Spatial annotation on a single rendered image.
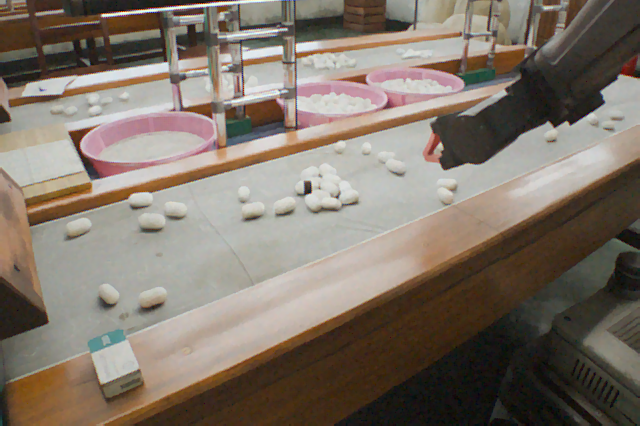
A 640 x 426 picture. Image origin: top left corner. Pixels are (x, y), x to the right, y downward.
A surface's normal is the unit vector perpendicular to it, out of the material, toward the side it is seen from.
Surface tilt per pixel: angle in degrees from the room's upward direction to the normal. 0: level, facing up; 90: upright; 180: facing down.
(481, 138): 98
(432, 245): 0
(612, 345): 1
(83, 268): 0
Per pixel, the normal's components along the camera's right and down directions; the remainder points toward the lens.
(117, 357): 0.00, -0.88
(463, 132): -0.76, 0.42
